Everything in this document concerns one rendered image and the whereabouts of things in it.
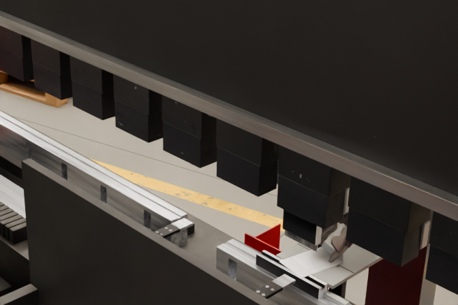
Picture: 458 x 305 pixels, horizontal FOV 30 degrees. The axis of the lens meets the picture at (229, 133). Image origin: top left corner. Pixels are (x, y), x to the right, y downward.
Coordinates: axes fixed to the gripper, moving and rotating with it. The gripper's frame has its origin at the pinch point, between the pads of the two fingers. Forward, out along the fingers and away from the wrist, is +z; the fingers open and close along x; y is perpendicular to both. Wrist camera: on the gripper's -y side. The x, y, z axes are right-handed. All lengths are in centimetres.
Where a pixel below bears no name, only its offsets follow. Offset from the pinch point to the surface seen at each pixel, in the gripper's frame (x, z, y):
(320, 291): 9.5, 7.6, 5.7
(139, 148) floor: -267, 18, -137
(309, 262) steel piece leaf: 0.0, 4.1, 3.2
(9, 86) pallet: -395, 35, -113
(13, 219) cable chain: -50, 36, 47
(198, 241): -39.8, 17.7, -0.3
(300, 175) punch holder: 4.5, -11.8, 27.4
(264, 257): -7.7, 9.2, 9.1
